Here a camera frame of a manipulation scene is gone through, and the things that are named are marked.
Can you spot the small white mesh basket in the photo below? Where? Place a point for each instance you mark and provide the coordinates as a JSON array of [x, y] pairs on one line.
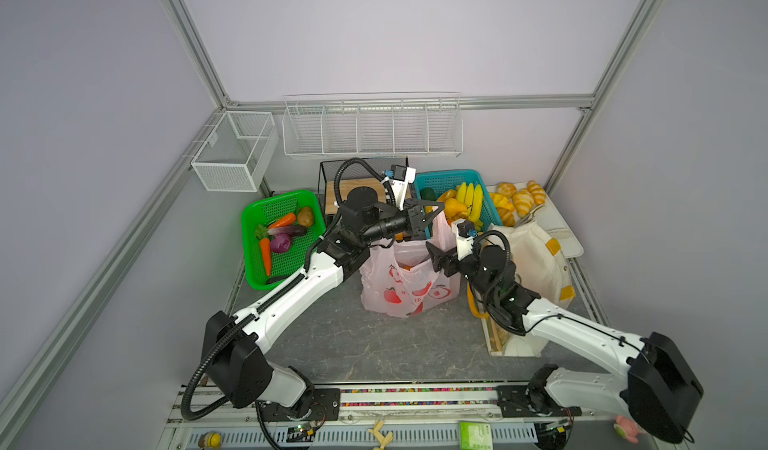
[[236, 153]]

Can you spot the striped croissant middle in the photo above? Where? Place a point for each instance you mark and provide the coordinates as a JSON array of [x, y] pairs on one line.
[[523, 202]]

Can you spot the green plastic vegetable basket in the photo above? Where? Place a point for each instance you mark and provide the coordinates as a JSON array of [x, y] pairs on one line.
[[265, 212]]

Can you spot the pale purple long eggplant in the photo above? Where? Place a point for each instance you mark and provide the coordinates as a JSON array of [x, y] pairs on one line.
[[290, 231]]

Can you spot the long white wire basket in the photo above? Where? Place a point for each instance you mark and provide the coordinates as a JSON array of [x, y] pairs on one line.
[[373, 125]]

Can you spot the striped croissant far right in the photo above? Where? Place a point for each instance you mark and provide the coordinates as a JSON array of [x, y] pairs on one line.
[[537, 192]]

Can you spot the round bread roll back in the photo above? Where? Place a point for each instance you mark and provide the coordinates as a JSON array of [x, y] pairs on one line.
[[506, 189]]

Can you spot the green avocado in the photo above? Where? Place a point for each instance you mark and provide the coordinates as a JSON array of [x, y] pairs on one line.
[[427, 194]]

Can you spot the yellow striped croissant front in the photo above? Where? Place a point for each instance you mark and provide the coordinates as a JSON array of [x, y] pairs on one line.
[[507, 217]]

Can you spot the pink plastic grocery bag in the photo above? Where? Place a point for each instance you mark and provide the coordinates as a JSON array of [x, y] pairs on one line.
[[400, 281]]

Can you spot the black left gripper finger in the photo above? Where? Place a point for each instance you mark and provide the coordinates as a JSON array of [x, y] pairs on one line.
[[428, 226], [432, 206]]

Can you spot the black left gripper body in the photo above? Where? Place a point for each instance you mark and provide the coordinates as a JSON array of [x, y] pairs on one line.
[[392, 222]]

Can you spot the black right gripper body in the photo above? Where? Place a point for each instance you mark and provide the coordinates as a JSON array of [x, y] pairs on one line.
[[470, 271]]

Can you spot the green card on rail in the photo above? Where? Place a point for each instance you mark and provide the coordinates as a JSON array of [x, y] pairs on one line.
[[475, 436]]

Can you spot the yellow croissant left back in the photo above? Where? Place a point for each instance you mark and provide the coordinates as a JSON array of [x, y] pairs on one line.
[[501, 201]]

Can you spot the pink toy on floor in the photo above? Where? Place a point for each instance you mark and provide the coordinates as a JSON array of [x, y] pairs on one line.
[[628, 429]]

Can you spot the carrot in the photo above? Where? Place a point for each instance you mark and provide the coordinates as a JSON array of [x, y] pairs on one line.
[[287, 220], [265, 248]]

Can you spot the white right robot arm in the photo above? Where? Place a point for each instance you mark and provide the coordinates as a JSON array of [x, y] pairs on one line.
[[646, 379]]

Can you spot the teal plastic fruit basket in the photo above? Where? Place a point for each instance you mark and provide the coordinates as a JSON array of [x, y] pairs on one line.
[[452, 180]]

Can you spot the brown potato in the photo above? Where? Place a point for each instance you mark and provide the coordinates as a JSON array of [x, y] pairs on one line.
[[306, 217]]

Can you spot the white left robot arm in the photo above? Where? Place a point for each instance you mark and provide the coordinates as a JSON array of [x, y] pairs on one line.
[[233, 368]]

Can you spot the white plastic tray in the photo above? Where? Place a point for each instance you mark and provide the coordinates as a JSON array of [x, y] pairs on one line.
[[548, 218]]

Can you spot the yellow banana bunch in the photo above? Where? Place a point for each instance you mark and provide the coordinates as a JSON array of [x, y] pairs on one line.
[[472, 196]]

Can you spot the cream canvas tote bag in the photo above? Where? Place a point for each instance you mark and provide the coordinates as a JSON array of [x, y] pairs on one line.
[[541, 267]]

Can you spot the black wire wooden shelf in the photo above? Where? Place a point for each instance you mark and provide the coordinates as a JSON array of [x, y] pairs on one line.
[[354, 176]]

